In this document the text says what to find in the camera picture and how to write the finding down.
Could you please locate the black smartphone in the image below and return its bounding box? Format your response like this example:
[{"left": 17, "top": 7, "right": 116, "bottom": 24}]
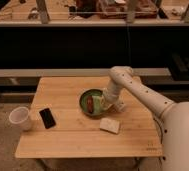
[{"left": 40, "top": 108, "right": 56, "bottom": 129}]

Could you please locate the beige sponge block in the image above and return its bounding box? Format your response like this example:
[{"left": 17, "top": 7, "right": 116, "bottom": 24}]
[{"left": 100, "top": 118, "right": 120, "bottom": 134}]

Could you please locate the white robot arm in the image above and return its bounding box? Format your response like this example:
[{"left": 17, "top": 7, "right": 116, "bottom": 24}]
[{"left": 103, "top": 66, "right": 189, "bottom": 171}]

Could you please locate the red food in bowl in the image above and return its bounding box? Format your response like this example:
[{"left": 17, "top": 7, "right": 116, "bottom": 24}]
[{"left": 86, "top": 96, "right": 94, "bottom": 113}]

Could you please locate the wooden folding table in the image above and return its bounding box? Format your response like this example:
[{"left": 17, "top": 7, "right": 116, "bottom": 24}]
[{"left": 15, "top": 77, "right": 162, "bottom": 158}]

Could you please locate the green ceramic bowl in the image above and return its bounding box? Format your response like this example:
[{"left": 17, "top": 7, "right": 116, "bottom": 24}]
[{"left": 79, "top": 89, "right": 104, "bottom": 117}]

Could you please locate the white plastic cup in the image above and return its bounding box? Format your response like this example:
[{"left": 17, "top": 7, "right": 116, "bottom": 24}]
[{"left": 9, "top": 107, "right": 32, "bottom": 131}]

